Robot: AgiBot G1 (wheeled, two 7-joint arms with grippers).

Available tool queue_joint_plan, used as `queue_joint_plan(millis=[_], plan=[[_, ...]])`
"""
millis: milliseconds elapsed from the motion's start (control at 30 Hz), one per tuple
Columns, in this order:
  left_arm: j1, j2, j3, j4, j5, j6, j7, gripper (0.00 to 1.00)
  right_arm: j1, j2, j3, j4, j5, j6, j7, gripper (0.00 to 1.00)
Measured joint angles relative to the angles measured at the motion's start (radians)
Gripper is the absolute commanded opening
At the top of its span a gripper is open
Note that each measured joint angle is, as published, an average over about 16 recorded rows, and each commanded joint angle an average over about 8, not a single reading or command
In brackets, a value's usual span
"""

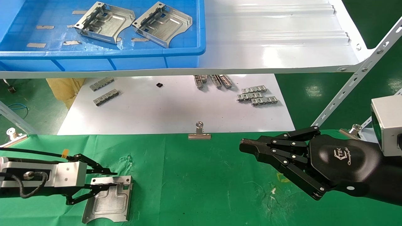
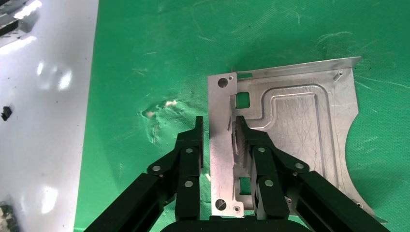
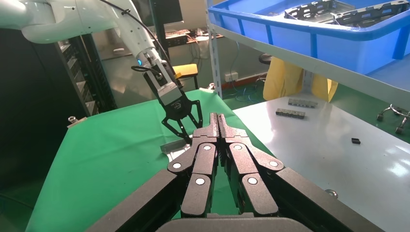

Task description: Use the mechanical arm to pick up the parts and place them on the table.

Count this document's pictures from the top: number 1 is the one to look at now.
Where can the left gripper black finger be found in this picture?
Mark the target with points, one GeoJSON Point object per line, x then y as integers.
{"type": "Point", "coordinates": [94, 168]}
{"type": "Point", "coordinates": [91, 191]}

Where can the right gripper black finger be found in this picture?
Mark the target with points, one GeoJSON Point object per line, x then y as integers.
{"type": "Point", "coordinates": [298, 175]}
{"type": "Point", "coordinates": [260, 142]}

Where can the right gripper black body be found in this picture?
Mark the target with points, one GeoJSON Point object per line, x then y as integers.
{"type": "Point", "coordinates": [342, 163]}

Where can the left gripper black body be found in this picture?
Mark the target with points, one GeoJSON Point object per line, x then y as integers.
{"type": "Point", "coordinates": [47, 191]}

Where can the stamped metal bracket part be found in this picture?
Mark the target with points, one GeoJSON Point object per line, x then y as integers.
{"type": "Point", "coordinates": [110, 204]}
{"type": "Point", "coordinates": [110, 25]}
{"type": "Point", "coordinates": [166, 25]}

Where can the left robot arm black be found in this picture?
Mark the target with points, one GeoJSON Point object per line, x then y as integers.
{"type": "Point", "coordinates": [12, 193]}

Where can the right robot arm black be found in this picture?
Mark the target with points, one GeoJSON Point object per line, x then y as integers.
{"type": "Point", "coordinates": [392, 182]}

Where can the silver binder clip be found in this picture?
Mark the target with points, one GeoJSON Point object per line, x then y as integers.
{"type": "Point", "coordinates": [12, 138]}
{"type": "Point", "coordinates": [199, 135]}
{"type": "Point", "coordinates": [354, 128]}

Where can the grey metal connector strip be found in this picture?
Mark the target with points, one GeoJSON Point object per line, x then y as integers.
{"type": "Point", "coordinates": [254, 89]}
{"type": "Point", "coordinates": [102, 84]}
{"type": "Point", "coordinates": [106, 97]}
{"type": "Point", "coordinates": [249, 96]}
{"type": "Point", "coordinates": [264, 101]}

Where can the short white slotted angle bar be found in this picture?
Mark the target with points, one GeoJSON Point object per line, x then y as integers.
{"type": "Point", "coordinates": [366, 124]}

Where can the green table cloth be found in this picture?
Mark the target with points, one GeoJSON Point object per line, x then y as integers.
{"type": "Point", "coordinates": [204, 182]}

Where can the grey slotted angle bar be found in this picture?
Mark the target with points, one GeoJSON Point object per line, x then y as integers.
{"type": "Point", "coordinates": [15, 117]}

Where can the yellow woven bag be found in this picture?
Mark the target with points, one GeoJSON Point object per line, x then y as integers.
{"type": "Point", "coordinates": [62, 89]}

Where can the white flat board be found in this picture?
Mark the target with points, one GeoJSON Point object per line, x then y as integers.
{"type": "Point", "coordinates": [157, 110]}

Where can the long white slotted angle bar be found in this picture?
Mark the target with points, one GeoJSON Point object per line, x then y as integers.
{"type": "Point", "coordinates": [364, 69]}

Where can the black caster wheel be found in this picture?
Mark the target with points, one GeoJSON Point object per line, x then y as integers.
{"type": "Point", "coordinates": [12, 89]}

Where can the blue plastic bin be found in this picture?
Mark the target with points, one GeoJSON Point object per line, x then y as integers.
{"type": "Point", "coordinates": [94, 56]}

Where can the white corrugated shelf board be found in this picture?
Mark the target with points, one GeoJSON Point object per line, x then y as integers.
{"type": "Point", "coordinates": [267, 31]}

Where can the beige tape piece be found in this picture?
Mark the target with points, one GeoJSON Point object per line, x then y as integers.
{"type": "Point", "coordinates": [80, 12]}
{"type": "Point", "coordinates": [45, 27]}
{"type": "Point", "coordinates": [36, 45]}
{"type": "Point", "coordinates": [139, 39]}
{"type": "Point", "coordinates": [72, 42]}

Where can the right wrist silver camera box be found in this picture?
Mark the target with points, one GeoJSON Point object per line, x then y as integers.
{"type": "Point", "coordinates": [388, 125]}

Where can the metal rail piece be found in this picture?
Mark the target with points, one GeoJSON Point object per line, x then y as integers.
{"type": "Point", "coordinates": [204, 78]}
{"type": "Point", "coordinates": [198, 81]}
{"type": "Point", "coordinates": [226, 81]}
{"type": "Point", "coordinates": [216, 81]}

